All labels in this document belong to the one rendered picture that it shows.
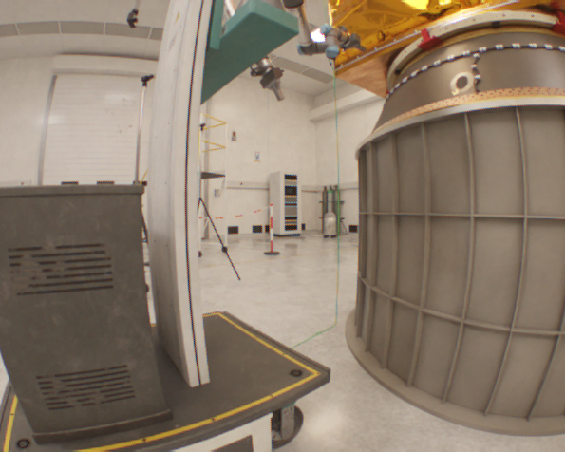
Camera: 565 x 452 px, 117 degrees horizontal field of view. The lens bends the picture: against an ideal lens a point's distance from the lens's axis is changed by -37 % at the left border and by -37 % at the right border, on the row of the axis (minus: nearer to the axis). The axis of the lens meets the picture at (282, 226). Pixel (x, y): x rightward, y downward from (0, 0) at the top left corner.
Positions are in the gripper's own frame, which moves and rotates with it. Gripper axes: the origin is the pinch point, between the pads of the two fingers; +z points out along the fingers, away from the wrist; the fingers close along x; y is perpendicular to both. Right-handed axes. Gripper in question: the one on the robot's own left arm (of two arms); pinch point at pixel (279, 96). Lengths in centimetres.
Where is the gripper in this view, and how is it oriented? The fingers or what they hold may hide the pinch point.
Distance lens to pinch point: 140.3
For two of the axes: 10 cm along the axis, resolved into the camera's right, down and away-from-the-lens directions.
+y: 7.5, -4.3, 5.0
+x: -5.2, 0.9, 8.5
